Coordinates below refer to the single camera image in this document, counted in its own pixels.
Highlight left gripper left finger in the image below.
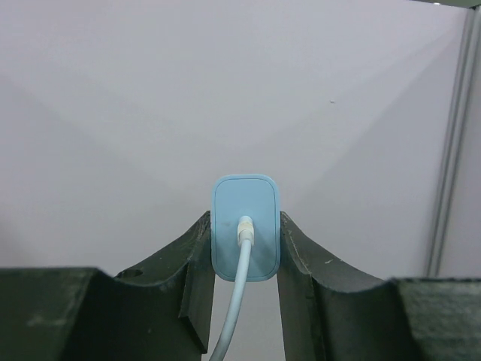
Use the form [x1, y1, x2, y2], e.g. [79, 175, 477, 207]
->
[1, 213, 215, 360]

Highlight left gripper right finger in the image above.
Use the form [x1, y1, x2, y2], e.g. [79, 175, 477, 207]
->
[277, 214, 480, 360]

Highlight blue charging cable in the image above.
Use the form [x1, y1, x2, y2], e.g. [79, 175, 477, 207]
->
[207, 214, 256, 361]

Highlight blue charger plug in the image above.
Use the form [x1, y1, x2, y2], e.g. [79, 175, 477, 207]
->
[210, 174, 281, 282]

